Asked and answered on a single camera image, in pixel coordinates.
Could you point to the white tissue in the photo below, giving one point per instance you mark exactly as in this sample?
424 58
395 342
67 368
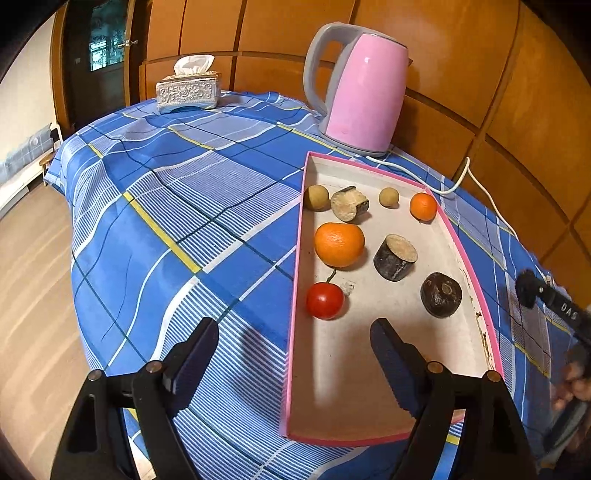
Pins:
194 64

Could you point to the large orange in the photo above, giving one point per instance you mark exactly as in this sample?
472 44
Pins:
339 245

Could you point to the dark cylindrical cane piece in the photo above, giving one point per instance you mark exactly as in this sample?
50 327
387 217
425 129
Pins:
395 258

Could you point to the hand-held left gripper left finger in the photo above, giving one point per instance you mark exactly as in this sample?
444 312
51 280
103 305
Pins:
191 364

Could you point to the dark round water chestnut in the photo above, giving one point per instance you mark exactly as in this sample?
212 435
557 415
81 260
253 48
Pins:
441 295

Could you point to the grey-blue cushioned seat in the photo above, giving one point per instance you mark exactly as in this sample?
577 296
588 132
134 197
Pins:
27 147

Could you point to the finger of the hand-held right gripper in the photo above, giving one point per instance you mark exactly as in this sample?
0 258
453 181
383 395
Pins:
526 288

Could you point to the small wooden stool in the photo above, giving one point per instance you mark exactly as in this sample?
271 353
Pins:
47 162

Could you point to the dark door with window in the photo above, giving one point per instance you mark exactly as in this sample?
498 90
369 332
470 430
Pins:
78 92

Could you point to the blue plaid tablecloth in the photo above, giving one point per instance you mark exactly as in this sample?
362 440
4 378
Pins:
184 198

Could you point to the small white scrap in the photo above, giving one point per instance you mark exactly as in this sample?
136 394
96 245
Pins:
347 290

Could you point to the small orange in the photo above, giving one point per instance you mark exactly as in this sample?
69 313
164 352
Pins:
423 206

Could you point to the dark cane piece cream cut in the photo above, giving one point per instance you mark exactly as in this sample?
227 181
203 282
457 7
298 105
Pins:
348 205

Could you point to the tan longan fruit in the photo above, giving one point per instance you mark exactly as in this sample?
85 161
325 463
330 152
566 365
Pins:
388 197
316 198

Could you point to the pink electric kettle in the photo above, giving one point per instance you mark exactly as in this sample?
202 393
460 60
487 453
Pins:
364 92

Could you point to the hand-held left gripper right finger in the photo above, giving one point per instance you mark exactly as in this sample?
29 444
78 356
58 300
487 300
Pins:
390 355

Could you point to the person's right hand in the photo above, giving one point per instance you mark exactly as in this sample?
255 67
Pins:
570 385

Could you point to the pink shallow cardboard tray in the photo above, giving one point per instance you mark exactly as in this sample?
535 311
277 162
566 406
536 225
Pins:
369 350

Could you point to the silver embossed tissue box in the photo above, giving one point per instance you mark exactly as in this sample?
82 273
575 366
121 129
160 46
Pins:
187 94

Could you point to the red cherry tomato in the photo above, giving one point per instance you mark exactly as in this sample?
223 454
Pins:
325 301

